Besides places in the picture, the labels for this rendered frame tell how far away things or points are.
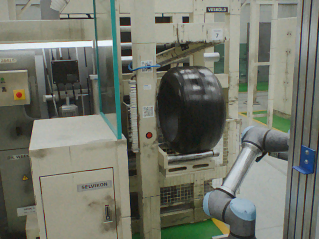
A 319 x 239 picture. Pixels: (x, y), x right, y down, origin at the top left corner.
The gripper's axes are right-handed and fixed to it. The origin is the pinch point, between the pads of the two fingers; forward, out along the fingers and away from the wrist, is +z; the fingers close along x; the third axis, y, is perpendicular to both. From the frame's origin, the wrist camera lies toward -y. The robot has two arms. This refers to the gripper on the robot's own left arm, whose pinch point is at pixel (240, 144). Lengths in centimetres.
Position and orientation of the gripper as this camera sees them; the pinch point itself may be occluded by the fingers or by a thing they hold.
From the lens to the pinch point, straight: 230.3
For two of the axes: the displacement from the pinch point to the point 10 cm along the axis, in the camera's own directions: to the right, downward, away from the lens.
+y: -0.9, -8.2, -5.6
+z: -8.5, -2.3, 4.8
